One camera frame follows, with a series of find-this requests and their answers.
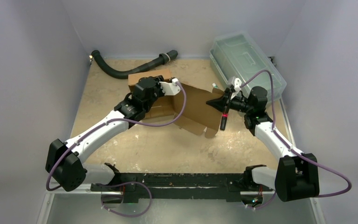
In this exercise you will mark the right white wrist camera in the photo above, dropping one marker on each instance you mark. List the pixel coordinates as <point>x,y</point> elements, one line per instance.
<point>234,85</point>

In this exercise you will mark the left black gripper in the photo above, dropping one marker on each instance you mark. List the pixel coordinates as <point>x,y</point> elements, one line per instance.
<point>159,79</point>

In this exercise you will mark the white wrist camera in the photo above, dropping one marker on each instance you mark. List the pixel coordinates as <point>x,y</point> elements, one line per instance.
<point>171,88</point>
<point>234,85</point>

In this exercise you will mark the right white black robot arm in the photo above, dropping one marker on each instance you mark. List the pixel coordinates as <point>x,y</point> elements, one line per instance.
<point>296,176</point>

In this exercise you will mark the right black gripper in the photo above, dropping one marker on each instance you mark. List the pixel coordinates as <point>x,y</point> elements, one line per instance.
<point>227,101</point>

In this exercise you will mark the black red marker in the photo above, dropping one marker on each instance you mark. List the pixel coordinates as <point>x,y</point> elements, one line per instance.
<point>223,121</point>

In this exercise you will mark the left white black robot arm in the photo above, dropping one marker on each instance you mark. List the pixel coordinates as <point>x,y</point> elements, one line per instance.
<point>66,159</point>

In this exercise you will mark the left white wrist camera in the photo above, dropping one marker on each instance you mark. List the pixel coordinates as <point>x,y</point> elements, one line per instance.
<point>171,88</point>

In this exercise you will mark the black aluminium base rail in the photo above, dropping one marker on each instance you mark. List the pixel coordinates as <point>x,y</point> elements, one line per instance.
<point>209,186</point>

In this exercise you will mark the clear plastic storage bin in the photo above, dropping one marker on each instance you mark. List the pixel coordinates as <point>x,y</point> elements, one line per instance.
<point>237,55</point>

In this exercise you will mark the brown cardboard box sheet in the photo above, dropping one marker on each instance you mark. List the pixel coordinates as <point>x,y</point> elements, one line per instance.
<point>198,117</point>

